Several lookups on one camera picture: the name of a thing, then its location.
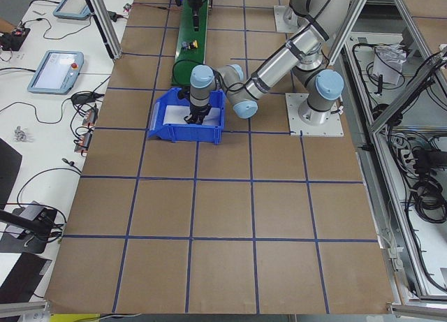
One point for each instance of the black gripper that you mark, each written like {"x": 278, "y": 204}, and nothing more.
{"x": 198, "y": 110}
{"x": 194, "y": 5}

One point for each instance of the yellow mushroom push button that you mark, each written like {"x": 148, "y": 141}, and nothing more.
{"x": 189, "y": 45}

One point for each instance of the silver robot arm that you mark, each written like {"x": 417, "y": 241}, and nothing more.
{"x": 195, "y": 6}
{"x": 300, "y": 54}

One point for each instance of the blue plastic bin left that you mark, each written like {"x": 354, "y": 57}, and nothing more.
{"x": 185, "y": 132}

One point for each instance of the white foam pad left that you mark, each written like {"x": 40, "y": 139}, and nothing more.
{"x": 175, "y": 114}

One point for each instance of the green conveyor belt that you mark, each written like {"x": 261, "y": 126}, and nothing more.
{"x": 186, "y": 60}

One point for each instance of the far teach pendant tablet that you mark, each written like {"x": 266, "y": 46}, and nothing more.
{"x": 72, "y": 9}

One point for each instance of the teach pendant tablet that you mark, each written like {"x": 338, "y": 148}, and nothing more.
{"x": 72, "y": 9}
{"x": 57, "y": 72}

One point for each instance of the near teach pendant tablet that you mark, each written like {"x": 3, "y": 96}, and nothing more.
{"x": 57, "y": 72}

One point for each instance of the black monitor stand base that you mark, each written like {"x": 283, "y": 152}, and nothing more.
{"x": 30, "y": 228}

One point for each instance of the aluminium frame post left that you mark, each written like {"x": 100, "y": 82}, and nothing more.
{"x": 104, "y": 24}

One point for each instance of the aluminium frame post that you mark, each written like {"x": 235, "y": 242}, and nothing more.
{"x": 104, "y": 24}
{"x": 347, "y": 25}

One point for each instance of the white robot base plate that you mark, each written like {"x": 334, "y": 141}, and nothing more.
{"x": 303, "y": 121}

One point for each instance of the aluminium frame post right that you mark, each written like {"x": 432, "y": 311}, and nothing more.
{"x": 347, "y": 25}

